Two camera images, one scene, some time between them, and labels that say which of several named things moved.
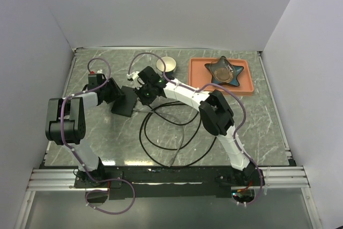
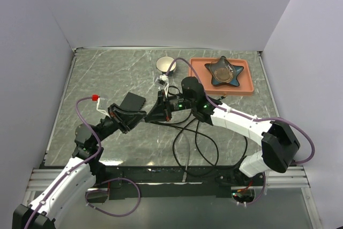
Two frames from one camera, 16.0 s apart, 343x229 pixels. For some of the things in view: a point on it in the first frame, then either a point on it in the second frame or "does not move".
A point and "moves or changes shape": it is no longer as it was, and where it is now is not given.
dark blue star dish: (223, 72) does not move
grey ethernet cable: (177, 120) to (185, 172)
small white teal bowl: (170, 62) does not move
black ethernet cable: (144, 127) to (211, 160)
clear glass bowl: (222, 69) does not move
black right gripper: (144, 101) to (159, 112)
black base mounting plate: (171, 182) does not move
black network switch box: (125, 105) moves or changes shape
